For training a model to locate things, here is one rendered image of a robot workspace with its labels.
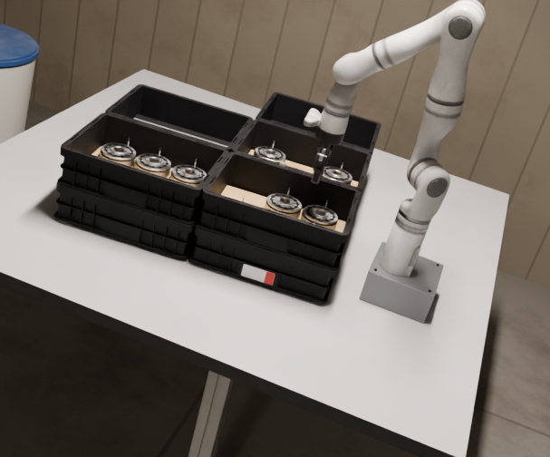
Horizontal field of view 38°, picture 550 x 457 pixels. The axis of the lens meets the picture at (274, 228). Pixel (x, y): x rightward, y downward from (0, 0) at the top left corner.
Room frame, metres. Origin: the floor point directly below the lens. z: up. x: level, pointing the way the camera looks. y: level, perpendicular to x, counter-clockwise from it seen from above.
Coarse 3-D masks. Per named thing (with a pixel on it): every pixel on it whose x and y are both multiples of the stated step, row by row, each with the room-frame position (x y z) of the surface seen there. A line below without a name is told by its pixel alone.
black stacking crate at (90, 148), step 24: (72, 144) 1.97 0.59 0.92; (96, 144) 2.15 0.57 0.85; (144, 144) 2.18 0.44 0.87; (168, 144) 2.17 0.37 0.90; (192, 144) 2.17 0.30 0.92; (72, 168) 1.92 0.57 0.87; (96, 168) 1.91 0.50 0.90; (96, 192) 1.90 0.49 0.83; (120, 192) 1.90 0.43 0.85; (144, 192) 1.90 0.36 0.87; (168, 192) 1.89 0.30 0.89; (168, 216) 1.89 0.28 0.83; (192, 216) 1.89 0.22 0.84
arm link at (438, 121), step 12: (432, 108) 1.94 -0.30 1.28; (444, 108) 1.93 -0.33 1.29; (456, 108) 1.94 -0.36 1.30; (432, 120) 1.94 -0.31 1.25; (444, 120) 1.93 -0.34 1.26; (456, 120) 1.95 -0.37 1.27; (420, 132) 1.98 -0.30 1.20; (432, 132) 1.96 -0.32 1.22; (444, 132) 1.96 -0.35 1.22; (420, 144) 1.99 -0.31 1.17; (432, 144) 1.99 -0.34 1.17; (420, 156) 1.99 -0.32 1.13; (432, 156) 2.01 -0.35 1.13; (408, 168) 2.00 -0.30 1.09; (408, 180) 2.00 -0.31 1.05
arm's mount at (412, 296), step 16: (368, 272) 1.92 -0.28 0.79; (384, 272) 1.94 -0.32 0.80; (416, 272) 1.99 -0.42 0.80; (432, 272) 2.01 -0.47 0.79; (368, 288) 1.92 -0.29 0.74; (384, 288) 1.91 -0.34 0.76; (400, 288) 1.91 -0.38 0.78; (416, 288) 1.90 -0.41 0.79; (432, 288) 1.93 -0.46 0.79; (384, 304) 1.91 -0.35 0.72; (400, 304) 1.90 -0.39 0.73; (416, 304) 1.89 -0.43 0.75; (416, 320) 1.89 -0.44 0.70
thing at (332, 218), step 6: (306, 210) 2.06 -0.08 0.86; (312, 210) 2.06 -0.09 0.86; (330, 210) 2.09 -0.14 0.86; (306, 216) 2.03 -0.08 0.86; (312, 216) 2.03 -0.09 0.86; (330, 216) 2.06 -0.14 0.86; (336, 216) 2.07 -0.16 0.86; (318, 222) 2.01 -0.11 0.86; (324, 222) 2.01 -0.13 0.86; (330, 222) 2.02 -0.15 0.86
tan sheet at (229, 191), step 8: (224, 192) 2.09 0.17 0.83; (232, 192) 2.11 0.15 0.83; (240, 192) 2.12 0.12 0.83; (248, 192) 2.13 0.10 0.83; (240, 200) 2.07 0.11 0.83; (248, 200) 2.08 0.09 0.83; (256, 200) 2.10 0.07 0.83; (264, 200) 2.11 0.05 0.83; (264, 208) 2.06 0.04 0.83; (344, 224) 2.09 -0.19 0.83
